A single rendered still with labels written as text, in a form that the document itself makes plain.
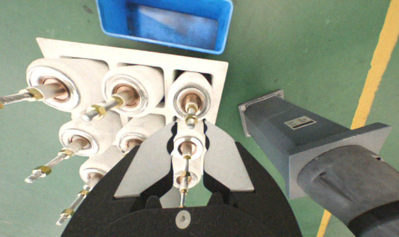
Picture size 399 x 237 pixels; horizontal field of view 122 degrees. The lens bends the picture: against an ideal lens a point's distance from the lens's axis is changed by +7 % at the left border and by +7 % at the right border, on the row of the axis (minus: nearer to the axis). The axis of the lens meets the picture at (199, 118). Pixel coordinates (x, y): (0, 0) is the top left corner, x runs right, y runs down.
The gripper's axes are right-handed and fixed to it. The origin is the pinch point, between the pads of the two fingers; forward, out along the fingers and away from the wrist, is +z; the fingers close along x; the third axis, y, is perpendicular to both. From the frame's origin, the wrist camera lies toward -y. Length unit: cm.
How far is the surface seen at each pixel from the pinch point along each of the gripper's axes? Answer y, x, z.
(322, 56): -8, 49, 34
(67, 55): -7.5, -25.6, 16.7
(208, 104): 1.0, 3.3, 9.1
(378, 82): 2, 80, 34
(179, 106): 1.4, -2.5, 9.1
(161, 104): 4.7, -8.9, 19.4
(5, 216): 94, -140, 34
